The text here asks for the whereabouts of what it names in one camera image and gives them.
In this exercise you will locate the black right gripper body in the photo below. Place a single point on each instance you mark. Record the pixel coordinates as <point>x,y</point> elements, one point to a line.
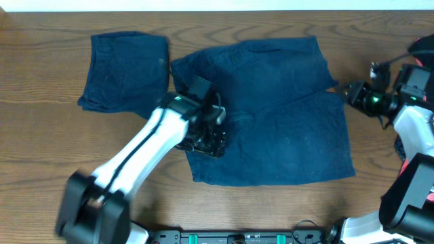
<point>365,99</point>

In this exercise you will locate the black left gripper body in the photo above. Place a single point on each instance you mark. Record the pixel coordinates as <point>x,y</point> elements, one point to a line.
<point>206,144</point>

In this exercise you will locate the dark blue shorts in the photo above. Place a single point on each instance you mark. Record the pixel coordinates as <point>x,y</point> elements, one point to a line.
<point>284,124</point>
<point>129,72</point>

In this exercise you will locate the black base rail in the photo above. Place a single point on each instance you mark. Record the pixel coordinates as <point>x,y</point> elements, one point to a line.
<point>304,232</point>

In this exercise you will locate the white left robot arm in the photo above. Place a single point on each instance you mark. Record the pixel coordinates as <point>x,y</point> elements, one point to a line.
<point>95,209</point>

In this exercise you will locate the folded dark blue shorts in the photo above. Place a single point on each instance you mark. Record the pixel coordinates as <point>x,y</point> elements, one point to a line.
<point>129,72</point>

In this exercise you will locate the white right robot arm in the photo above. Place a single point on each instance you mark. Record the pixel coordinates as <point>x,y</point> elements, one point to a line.
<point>406,209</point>

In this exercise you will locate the black garment in pile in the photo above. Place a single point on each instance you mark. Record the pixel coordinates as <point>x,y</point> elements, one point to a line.
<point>423,44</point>

